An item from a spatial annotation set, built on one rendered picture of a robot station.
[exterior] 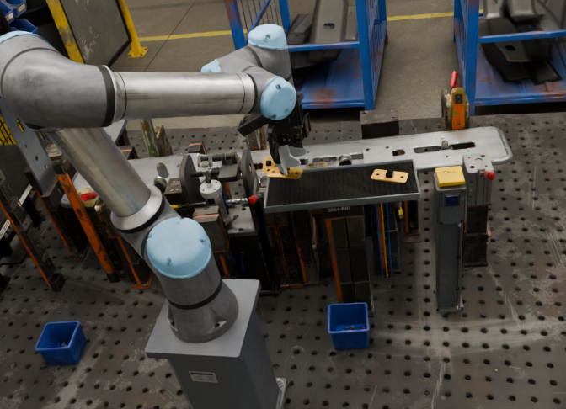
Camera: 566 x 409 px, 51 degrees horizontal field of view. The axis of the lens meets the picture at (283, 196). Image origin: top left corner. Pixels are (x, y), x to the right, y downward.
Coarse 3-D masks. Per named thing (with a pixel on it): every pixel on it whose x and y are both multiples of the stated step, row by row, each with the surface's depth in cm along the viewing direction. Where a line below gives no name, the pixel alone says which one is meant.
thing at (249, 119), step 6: (252, 114) 137; (258, 114) 134; (246, 120) 137; (252, 120) 134; (258, 120) 134; (264, 120) 133; (270, 120) 132; (240, 126) 137; (246, 126) 136; (252, 126) 135; (258, 126) 135; (240, 132) 138; (246, 132) 137
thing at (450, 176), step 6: (438, 168) 143; (444, 168) 143; (450, 168) 143; (456, 168) 142; (438, 174) 142; (444, 174) 141; (450, 174) 141; (456, 174) 141; (462, 174) 140; (438, 180) 140; (444, 180) 140; (450, 180) 139; (456, 180) 139; (462, 180) 139
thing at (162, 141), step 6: (156, 126) 205; (162, 126) 205; (156, 132) 202; (162, 132) 204; (162, 138) 203; (162, 144) 203; (168, 144) 210; (162, 150) 203; (168, 150) 209; (162, 156) 204
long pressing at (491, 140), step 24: (336, 144) 187; (360, 144) 184; (384, 144) 182; (408, 144) 180; (432, 144) 178; (456, 144) 177; (480, 144) 174; (504, 144) 173; (144, 168) 194; (168, 168) 191; (432, 168) 170
